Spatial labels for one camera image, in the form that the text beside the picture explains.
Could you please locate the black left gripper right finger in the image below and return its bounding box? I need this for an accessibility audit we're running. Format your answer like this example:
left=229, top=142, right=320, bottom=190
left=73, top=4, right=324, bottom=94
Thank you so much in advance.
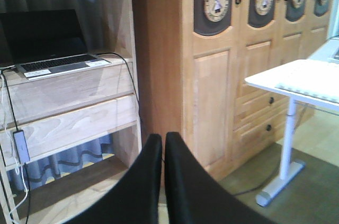
left=165, top=132, right=273, bottom=223

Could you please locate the black laptop cable right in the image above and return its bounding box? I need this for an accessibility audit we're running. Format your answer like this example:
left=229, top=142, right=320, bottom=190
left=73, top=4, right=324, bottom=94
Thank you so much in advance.
left=95, top=52, right=144, bottom=129

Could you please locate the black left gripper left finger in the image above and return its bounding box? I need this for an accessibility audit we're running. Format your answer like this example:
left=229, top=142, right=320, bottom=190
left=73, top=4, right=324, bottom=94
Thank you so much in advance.
left=67, top=134, right=162, bottom=223

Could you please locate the black hub cable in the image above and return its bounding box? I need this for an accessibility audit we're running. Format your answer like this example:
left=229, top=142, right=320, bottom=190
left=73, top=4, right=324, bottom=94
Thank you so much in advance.
left=0, top=69, right=30, bottom=224

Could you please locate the wooden shelf desk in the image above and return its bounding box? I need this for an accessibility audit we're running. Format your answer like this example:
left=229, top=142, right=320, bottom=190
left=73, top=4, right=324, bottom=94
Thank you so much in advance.
left=1, top=0, right=141, bottom=223

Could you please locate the white cable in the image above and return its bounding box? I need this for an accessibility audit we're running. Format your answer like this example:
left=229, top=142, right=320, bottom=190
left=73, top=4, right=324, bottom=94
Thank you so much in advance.
left=0, top=75, right=29, bottom=219

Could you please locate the grey usb hub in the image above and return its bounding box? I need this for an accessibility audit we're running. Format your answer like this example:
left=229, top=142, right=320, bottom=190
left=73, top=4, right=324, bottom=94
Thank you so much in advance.
left=13, top=130, right=30, bottom=164

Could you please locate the wooden wardrobe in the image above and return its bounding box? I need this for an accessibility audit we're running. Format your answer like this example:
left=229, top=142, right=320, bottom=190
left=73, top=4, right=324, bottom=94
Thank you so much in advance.
left=132, top=0, right=337, bottom=179

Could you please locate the grey laptop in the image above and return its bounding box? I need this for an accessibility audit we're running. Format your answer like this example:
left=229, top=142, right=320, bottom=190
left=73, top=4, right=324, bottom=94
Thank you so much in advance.
left=1, top=10, right=110, bottom=79

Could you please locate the white height-adjustable desk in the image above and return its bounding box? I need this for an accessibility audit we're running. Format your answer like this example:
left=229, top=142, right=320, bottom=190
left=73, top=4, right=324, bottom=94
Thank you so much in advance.
left=245, top=59, right=338, bottom=207

